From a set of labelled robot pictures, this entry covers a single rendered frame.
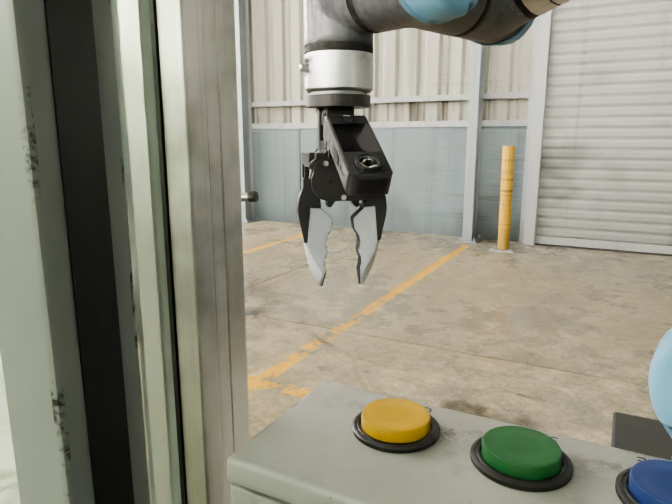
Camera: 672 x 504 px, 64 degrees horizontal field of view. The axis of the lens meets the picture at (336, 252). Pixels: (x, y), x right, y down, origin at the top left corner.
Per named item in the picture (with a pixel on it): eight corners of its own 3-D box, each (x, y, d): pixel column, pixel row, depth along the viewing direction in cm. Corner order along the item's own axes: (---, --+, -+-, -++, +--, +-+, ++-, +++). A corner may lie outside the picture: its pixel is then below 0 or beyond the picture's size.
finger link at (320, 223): (315, 276, 67) (328, 202, 66) (324, 288, 62) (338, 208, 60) (291, 272, 67) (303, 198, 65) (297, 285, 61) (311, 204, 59)
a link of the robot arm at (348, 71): (381, 50, 56) (303, 48, 55) (380, 96, 57) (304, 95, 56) (363, 60, 64) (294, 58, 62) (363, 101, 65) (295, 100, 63)
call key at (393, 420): (349, 452, 31) (349, 420, 31) (377, 420, 35) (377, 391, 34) (416, 471, 29) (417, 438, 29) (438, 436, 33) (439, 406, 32)
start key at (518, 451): (471, 488, 28) (473, 453, 27) (488, 449, 31) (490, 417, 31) (554, 512, 26) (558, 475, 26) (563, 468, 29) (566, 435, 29)
